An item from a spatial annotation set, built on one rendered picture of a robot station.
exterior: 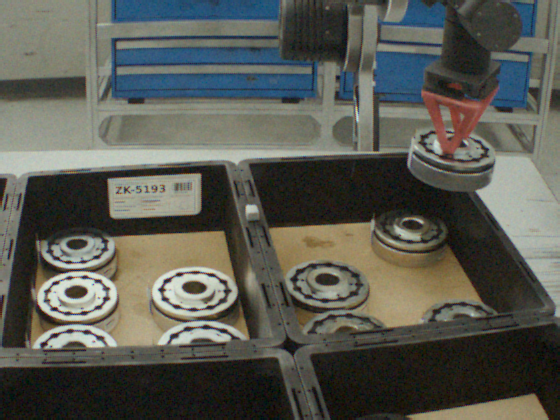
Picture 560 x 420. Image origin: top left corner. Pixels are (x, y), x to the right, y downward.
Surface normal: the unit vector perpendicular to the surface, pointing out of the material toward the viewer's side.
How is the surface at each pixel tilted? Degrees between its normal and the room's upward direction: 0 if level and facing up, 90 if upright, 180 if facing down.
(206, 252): 0
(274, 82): 90
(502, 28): 90
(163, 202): 90
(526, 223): 0
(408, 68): 90
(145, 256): 0
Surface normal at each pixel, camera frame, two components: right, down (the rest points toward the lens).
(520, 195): 0.04, -0.87
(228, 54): 0.05, 0.49
